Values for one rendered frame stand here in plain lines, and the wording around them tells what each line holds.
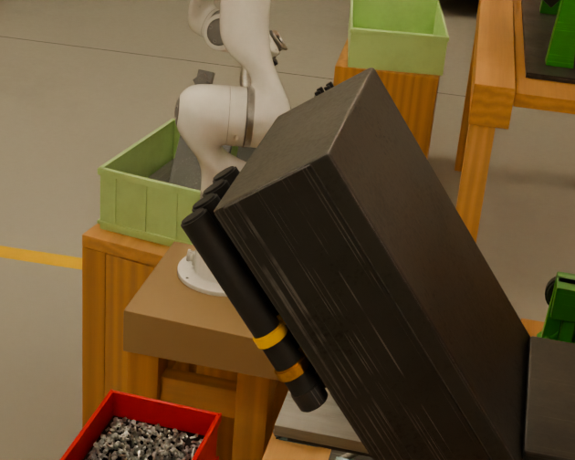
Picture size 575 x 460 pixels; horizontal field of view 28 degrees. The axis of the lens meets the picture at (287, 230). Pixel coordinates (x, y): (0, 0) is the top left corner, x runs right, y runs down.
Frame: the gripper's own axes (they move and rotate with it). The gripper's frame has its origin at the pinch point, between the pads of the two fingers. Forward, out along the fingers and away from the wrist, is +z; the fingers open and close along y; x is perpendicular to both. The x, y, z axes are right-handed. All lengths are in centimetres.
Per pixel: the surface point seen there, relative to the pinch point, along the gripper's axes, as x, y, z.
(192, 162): 37.0, -11.7, 6.4
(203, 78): 22.4, 5.5, 7.3
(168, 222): 42, -26, -15
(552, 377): -40, -96, -106
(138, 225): 50, -23, -14
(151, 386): 45, -63, -56
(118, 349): 76, -45, -8
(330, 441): -10, -89, -116
